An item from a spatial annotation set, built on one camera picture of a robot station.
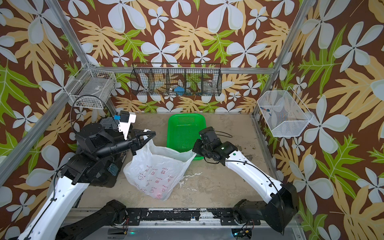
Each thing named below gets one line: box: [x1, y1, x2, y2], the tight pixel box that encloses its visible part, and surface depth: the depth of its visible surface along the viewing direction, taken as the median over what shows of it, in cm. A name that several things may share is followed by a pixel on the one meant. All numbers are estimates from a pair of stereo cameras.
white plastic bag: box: [123, 129, 197, 201], surface depth 69 cm
